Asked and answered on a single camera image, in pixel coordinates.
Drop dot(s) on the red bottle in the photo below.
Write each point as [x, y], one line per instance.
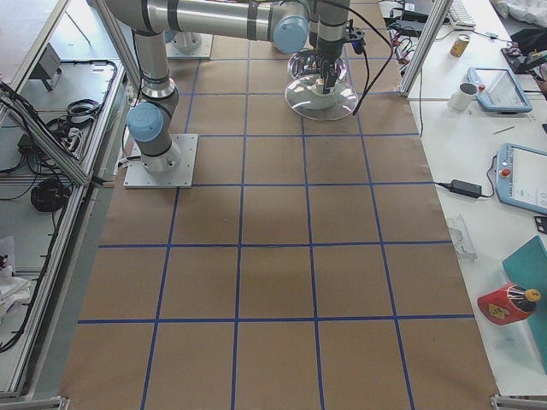
[509, 303]

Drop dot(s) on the white keyboard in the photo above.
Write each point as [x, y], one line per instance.
[458, 16]

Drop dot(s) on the upper teach pendant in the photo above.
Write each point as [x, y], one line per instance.
[499, 90]

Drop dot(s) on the black power adapter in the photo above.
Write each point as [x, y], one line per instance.
[463, 188]

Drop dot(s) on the teach pendant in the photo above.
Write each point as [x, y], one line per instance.
[521, 177]
[499, 90]

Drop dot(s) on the grey metal box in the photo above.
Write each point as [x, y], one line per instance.
[47, 70]

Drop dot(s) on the pale green electric pot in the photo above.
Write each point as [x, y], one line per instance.
[308, 62]

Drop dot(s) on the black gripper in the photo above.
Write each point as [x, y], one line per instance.
[329, 52]

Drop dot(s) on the glass pot lid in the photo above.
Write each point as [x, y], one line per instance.
[306, 96]

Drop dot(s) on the yellow can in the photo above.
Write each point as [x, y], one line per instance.
[459, 46]

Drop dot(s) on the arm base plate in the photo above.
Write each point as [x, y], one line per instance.
[173, 169]
[202, 52]

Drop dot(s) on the white mug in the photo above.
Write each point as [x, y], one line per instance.
[463, 96]

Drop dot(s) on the clear plastic holder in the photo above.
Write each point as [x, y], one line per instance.
[460, 238]

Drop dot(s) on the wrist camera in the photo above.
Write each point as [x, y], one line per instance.
[355, 36]

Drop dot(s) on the lower teach pendant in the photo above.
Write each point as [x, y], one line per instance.
[521, 177]

